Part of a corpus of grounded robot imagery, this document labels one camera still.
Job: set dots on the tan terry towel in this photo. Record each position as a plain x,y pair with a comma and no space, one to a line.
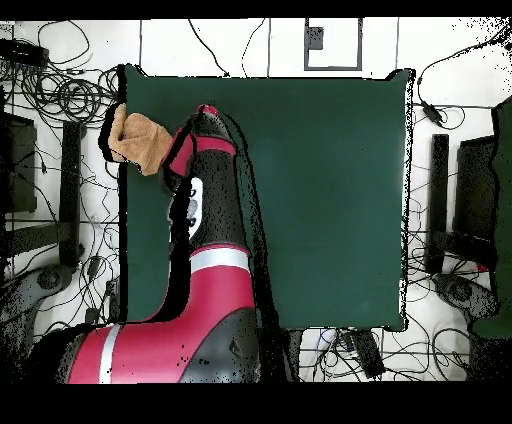
140,140

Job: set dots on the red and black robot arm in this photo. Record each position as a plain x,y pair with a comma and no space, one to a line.
220,300

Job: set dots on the black flat panel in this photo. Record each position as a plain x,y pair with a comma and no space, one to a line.
474,188

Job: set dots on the black stand base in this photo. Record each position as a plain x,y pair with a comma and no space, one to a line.
439,192
71,192

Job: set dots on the small black adapter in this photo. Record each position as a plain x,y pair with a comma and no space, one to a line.
94,266
92,315

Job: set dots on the dark green tablecloth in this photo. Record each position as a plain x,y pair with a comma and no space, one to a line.
320,200

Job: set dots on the black box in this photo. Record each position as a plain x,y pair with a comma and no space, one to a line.
20,168

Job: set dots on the small grey box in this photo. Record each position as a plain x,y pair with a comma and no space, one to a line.
314,38

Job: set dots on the black power strip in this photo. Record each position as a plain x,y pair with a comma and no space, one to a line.
24,52

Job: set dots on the black extension block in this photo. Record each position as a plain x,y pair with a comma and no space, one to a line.
368,354

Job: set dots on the green cloth covered board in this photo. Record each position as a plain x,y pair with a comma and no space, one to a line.
504,200

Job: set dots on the grey floor frame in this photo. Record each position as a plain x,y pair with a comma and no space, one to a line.
306,44

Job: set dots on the robot pedestal leg with foot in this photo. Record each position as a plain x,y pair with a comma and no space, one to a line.
460,292
48,278

